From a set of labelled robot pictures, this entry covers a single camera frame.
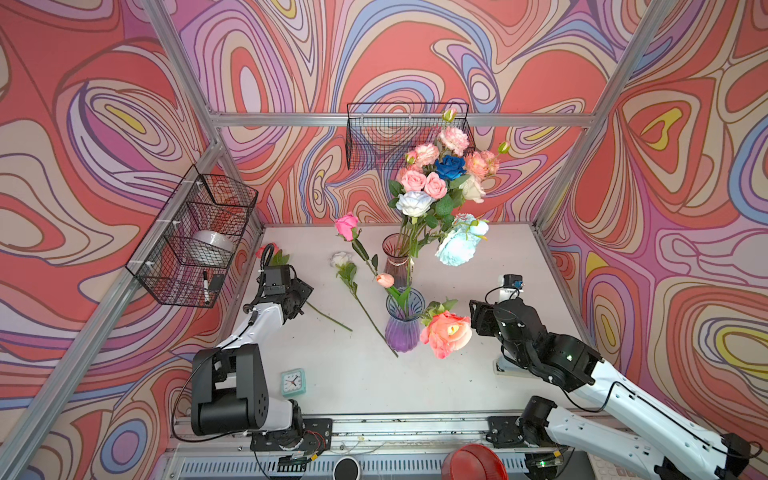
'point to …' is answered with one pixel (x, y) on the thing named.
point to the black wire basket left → (186, 257)
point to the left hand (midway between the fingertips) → (308, 286)
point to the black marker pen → (206, 287)
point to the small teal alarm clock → (293, 382)
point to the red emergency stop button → (473, 462)
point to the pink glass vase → (396, 249)
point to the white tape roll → (212, 243)
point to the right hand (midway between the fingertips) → (482, 311)
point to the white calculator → (604, 469)
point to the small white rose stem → (346, 267)
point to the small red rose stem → (278, 258)
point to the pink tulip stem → (386, 280)
